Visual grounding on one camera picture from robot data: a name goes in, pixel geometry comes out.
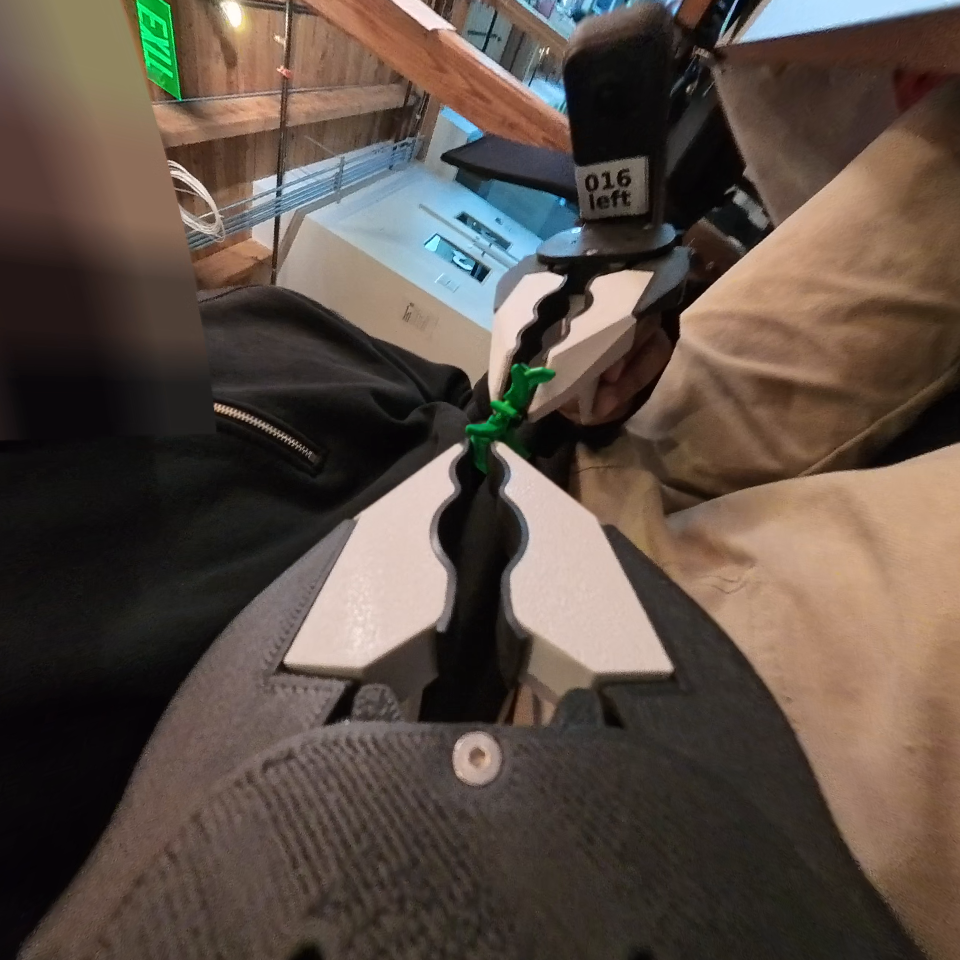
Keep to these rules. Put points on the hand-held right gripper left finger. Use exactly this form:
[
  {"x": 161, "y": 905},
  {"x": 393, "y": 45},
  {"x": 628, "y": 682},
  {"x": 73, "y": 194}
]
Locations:
[{"x": 367, "y": 600}]

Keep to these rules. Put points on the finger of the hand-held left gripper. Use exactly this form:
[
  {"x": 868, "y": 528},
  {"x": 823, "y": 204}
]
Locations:
[
  {"x": 517, "y": 307},
  {"x": 600, "y": 322}
]

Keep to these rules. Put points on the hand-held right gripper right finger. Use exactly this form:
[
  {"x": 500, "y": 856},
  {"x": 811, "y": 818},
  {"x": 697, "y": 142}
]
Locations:
[{"x": 592, "y": 607}]

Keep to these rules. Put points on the green toy leaf stem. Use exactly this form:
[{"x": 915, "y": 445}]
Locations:
[{"x": 510, "y": 409}]

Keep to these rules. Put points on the person's left hand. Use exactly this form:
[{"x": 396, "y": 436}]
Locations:
[{"x": 630, "y": 375}]

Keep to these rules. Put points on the black flat panel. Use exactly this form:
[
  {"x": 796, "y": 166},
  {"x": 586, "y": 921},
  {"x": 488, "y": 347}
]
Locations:
[{"x": 510, "y": 161}]

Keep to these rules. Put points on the wooden diagonal beam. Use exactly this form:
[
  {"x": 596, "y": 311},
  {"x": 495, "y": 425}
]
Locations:
[{"x": 450, "y": 67}]

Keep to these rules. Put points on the person's tan trousers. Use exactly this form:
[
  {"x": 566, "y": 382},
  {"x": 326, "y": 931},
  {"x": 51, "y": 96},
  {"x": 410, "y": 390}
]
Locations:
[{"x": 810, "y": 450}]

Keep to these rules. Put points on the green lit sign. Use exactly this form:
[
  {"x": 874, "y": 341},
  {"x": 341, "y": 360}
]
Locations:
[{"x": 159, "y": 49}]

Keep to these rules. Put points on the small dark wall window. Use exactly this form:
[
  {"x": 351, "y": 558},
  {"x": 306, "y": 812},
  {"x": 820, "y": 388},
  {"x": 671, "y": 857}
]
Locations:
[{"x": 457, "y": 255}]

